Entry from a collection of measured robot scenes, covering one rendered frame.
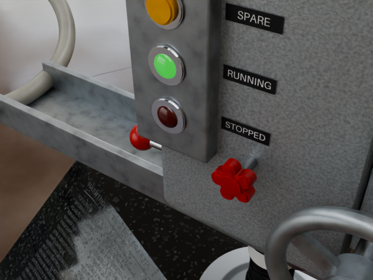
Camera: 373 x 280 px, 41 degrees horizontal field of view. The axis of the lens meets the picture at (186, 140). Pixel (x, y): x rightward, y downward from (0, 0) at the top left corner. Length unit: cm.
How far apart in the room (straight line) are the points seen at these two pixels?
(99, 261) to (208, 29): 68
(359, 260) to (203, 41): 20
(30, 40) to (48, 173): 136
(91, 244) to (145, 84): 61
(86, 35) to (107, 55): 33
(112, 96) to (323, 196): 43
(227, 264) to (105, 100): 32
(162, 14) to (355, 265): 24
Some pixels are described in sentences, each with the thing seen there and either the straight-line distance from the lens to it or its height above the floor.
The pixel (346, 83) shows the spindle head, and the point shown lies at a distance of 37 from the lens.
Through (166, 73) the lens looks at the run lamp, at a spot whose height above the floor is 134.
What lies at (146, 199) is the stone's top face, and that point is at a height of 84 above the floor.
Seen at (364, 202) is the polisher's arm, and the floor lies 125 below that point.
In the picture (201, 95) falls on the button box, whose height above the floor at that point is 132.
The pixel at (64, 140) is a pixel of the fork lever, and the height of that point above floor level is 111.
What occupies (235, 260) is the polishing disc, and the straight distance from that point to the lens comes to 82.
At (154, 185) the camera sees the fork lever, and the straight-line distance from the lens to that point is 63.
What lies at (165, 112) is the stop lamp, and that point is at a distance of 43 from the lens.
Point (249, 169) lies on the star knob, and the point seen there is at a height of 127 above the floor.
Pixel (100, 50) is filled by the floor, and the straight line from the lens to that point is 330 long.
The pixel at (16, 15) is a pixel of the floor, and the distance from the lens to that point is 393.
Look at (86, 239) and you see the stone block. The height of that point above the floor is 78.
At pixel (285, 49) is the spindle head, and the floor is 137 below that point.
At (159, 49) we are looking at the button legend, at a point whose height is 135.
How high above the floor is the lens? 155
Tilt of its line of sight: 39 degrees down
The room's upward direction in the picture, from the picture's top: 1 degrees counter-clockwise
